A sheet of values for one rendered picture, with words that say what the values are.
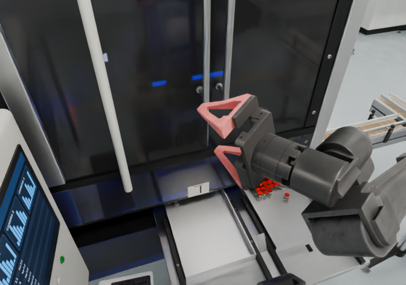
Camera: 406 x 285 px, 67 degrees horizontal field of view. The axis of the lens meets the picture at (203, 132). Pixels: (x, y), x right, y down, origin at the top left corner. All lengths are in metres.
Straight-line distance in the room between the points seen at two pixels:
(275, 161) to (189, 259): 0.85
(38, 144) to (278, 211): 0.92
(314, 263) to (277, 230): 0.17
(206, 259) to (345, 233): 0.84
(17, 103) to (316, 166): 0.72
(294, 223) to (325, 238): 0.91
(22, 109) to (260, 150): 0.65
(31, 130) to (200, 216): 0.71
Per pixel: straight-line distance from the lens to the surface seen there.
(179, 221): 1.28
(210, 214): 1.29
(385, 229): 0.39
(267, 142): 0.40
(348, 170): 0.39
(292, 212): 1.35
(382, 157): 3.23
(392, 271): 2.47
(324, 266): 1.25
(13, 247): 0.73
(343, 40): 1.09
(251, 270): 1.18
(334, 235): 0.40
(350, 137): 0.43
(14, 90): 0.86
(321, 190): 0.37
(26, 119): 0.90
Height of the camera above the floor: 1.93
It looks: 39 degrees down
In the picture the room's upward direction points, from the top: straight up
